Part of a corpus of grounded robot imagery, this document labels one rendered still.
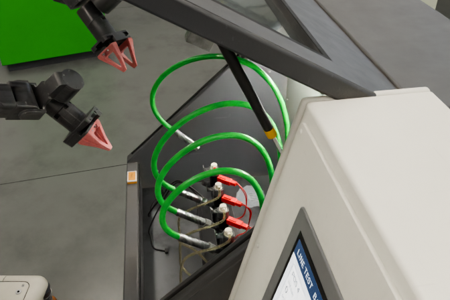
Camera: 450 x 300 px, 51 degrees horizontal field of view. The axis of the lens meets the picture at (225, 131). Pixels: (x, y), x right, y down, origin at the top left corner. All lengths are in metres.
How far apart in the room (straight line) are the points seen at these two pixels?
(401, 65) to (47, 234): 2.24
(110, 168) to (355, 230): 2.68
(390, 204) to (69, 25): 4.11
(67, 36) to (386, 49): 3.74
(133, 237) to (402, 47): 0.85
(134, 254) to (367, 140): 0.81
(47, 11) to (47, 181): 1.78
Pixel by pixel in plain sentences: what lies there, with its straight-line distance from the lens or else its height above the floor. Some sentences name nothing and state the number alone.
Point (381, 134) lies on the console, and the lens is 0.70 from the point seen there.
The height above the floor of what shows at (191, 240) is 1.13.
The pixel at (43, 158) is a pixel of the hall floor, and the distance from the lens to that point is 3.41.
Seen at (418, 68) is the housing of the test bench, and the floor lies 1.50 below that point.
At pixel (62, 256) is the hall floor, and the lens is 2.70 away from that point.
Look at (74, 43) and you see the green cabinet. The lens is 4.59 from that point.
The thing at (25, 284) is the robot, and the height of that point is 0.28.
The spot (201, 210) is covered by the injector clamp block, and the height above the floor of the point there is 0.98.
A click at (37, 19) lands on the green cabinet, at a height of 0.45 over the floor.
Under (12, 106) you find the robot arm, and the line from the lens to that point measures 1.10.
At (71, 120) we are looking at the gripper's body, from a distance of 1.17.
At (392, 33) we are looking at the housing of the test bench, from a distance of 1.18.
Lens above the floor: 1.93
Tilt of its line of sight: 34 degrees down
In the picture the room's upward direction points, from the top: 1 degrees counter-clockwise
